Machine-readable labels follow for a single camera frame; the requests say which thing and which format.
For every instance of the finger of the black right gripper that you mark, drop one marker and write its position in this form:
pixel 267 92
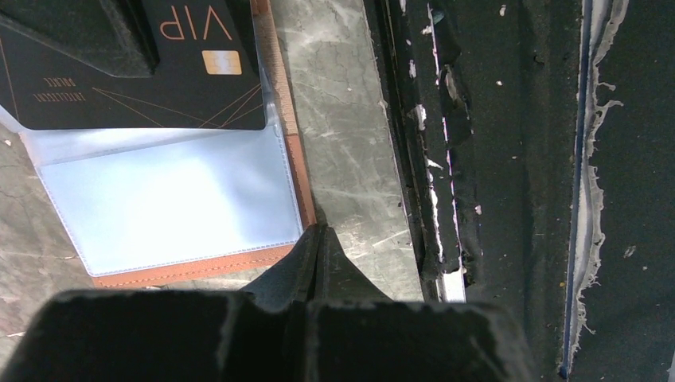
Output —
pixel 113 37

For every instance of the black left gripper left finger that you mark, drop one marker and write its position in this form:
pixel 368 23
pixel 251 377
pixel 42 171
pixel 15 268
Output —
pixel 172 335

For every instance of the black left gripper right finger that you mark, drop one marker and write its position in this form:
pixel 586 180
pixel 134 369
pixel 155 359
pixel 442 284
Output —
pixel 404 341

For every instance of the black VIP credit card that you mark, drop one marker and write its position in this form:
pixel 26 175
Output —
pixel 208 77

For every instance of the brown leather card holder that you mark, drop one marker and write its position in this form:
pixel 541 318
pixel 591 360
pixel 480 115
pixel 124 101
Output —
pixel 150 206

